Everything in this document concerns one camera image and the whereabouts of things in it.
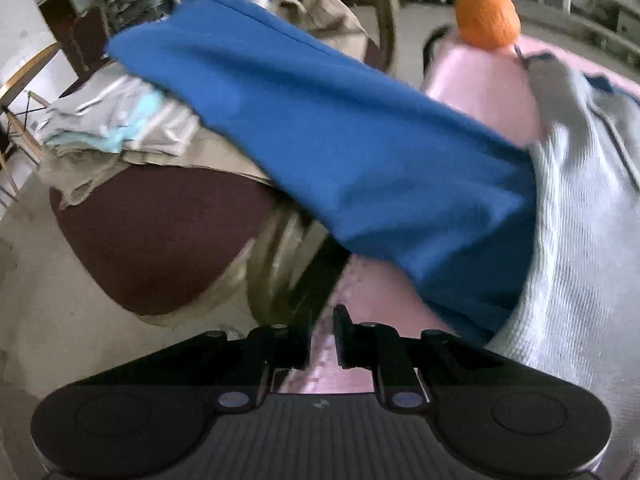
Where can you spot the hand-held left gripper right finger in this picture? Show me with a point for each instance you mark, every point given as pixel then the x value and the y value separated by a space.
pixel 345 342

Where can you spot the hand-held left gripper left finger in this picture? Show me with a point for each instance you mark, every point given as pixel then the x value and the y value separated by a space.
pixel 292 347

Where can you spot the blue and grey garment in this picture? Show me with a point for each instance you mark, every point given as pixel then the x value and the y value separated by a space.
pixel 350 150

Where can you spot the white and light blue clothes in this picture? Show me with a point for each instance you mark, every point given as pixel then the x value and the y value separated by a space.
pixel 120 115

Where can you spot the beige clothes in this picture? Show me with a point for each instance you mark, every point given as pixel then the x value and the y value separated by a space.
pixel 320 20

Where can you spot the pink printed blanket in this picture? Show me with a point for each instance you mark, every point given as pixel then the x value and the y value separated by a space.
pixel 480 90

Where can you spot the bumpy orange tangerine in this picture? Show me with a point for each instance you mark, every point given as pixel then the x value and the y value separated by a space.
pixel 487 17

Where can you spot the wooden folding chair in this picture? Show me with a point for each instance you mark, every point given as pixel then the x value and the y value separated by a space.
pixel 25 105

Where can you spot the maroon chair with gold frame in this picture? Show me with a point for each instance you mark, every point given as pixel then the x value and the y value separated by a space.
pixel 160 240

